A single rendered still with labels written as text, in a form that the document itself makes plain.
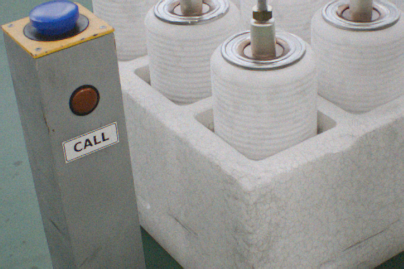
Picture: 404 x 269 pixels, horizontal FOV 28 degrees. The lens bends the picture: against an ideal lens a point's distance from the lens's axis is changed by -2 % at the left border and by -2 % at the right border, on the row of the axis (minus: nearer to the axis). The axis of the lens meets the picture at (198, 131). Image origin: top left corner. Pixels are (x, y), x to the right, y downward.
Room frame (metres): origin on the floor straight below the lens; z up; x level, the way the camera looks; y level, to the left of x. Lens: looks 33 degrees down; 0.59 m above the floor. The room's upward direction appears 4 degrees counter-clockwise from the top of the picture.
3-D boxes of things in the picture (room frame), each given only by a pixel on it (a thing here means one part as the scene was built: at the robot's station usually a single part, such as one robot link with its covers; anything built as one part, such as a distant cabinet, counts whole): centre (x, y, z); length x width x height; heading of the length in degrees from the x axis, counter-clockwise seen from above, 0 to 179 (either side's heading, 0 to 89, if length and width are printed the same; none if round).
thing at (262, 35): (0.65, -0.06, 0.26); 0.02 x 0.02 x 0.03
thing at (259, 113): (0.65, -0.06, 0.16); 0.10 x 0.10 x 0.18
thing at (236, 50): (0.65, -0.06, 0.25); 0.08 x 0.08 x 0.01
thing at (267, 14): (0.65, -0.06, 0.29); 0.02 x 0.02 x 0.01; 24
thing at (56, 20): (0.60, 0.11, 0.32); 0.04 x 0.04 x 0.02
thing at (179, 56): (0.75, 0.00, 0.16); 0.10 x 0.10 x 0.18
